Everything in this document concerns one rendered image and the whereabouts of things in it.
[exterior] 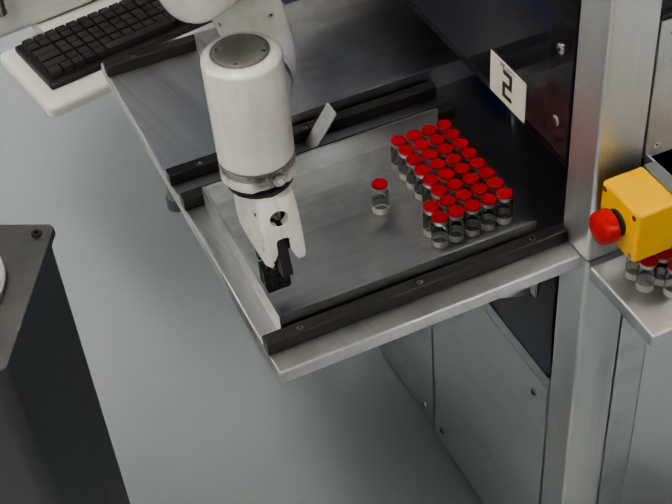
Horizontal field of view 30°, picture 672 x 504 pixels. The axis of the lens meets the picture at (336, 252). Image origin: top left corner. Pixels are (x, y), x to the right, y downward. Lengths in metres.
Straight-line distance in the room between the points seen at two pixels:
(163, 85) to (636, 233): 0.78
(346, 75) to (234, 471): 0.92
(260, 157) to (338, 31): 0.66
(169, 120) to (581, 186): 0.62
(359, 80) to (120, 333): 1.10
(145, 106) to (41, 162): 1.42
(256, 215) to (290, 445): 1.17
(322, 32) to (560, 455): 0.72
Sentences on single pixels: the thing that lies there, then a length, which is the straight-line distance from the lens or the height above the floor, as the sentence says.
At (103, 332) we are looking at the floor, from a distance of 2.76.
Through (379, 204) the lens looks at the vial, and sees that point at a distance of 1.59.
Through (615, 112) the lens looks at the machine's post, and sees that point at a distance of 1.41.
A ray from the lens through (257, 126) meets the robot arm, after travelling 1.28.
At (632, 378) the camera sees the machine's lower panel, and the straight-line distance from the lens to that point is 1.78.
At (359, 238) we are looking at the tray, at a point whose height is 0.88.
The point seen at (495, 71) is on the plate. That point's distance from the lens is 1.60.
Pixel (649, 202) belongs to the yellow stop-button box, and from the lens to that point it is 1.41.
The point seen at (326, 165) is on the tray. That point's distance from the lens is 1.68.
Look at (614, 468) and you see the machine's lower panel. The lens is 1.93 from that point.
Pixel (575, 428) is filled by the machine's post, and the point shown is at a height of 0.56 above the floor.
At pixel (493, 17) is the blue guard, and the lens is 1.56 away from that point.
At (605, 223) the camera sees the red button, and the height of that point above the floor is 1.01.
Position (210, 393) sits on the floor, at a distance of 2.59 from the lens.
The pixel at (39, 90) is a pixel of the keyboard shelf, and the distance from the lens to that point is 2.05.
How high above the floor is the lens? 1.95
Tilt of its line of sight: 44 degrees down
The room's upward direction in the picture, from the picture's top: 5 degrees counter-clockwise
